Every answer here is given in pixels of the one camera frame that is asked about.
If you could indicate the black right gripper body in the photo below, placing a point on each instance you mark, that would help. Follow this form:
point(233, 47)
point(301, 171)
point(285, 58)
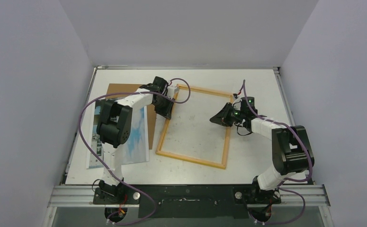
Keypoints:
point(229, 113)

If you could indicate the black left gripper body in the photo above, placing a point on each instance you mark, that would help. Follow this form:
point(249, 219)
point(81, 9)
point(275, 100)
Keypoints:
point(162, 108)

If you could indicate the clear glass sheet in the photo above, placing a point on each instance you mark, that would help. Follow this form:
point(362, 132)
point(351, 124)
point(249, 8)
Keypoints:
point(195, 125)

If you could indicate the yellow wooden picture frame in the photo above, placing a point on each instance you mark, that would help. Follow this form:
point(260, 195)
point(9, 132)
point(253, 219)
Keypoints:
point(189, 159)

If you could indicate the printed building photo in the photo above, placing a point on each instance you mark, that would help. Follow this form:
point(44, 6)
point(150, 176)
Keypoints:
point(136, 149)

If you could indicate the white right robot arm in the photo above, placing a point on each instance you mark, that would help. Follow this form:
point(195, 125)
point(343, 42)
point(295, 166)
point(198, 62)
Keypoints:
point(291, 149)

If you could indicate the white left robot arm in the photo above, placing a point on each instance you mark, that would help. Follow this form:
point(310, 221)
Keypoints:
point(115, 126)

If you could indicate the brown cardboard backing board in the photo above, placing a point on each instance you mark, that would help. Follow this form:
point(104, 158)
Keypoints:
point(151, 114)

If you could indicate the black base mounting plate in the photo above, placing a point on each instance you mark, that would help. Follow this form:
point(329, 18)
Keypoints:
point(190, 200)

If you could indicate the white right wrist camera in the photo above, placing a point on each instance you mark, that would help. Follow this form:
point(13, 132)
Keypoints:
point(237, 98)

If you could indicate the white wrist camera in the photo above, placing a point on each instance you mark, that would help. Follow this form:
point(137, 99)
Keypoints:
point(171, 91)
point(237, 98)

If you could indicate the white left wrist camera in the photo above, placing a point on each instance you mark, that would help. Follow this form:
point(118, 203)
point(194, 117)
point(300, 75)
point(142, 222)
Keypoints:
point(171, 91)

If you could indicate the aluminium front rail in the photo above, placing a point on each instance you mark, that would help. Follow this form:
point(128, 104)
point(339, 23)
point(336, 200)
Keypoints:
point(83, 196)

